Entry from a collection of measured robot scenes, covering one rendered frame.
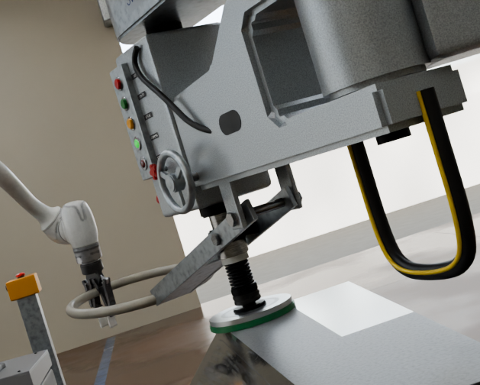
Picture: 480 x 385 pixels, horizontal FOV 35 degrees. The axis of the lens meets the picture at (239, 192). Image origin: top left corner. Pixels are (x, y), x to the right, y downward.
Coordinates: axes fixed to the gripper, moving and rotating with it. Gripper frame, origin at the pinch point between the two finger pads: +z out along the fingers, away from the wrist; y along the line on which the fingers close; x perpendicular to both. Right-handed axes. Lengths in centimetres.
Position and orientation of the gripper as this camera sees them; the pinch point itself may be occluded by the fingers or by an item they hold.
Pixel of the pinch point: (106, 317)
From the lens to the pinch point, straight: 266.3
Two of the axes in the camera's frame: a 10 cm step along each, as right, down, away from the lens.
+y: 7.2, -1.3, -6.9
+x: 6.5, -2.4, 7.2
